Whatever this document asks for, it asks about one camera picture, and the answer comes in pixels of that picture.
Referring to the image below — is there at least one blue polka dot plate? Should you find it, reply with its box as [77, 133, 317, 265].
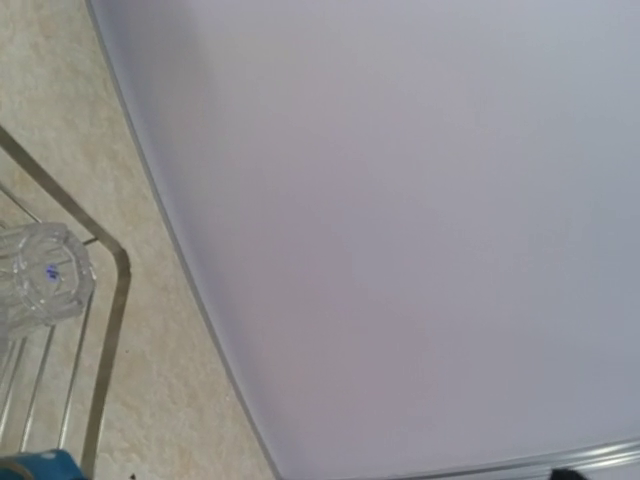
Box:
[0, 449, 86, 480]

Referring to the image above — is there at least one metal wire dish rack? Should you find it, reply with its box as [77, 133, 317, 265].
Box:
[1, 130, 131, 478]

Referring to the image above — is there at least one clear glass far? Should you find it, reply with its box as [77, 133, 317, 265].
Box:
[1, 222, 95, 340]

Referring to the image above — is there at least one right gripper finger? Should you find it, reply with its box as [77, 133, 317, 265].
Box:
[549, 468, 589, 480]

